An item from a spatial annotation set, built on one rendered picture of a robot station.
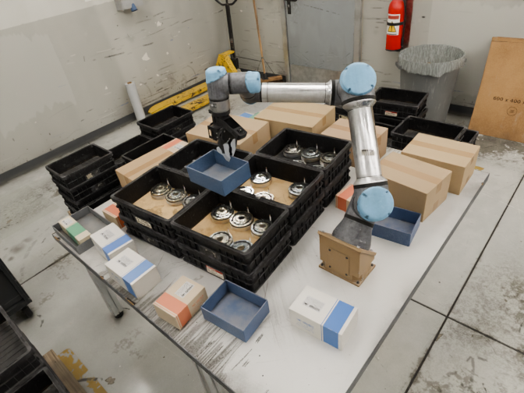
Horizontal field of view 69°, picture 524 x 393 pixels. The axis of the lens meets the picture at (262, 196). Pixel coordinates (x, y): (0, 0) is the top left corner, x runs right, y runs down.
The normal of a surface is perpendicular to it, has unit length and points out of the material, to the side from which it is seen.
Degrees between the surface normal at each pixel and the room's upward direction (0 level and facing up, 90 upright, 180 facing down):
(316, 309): 0
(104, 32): 90
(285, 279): 0
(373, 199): 61
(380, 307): 0
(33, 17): 90
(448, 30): 90
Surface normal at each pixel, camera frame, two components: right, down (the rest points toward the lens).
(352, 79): -0.11, -0.13
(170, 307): -0.11, -0.80
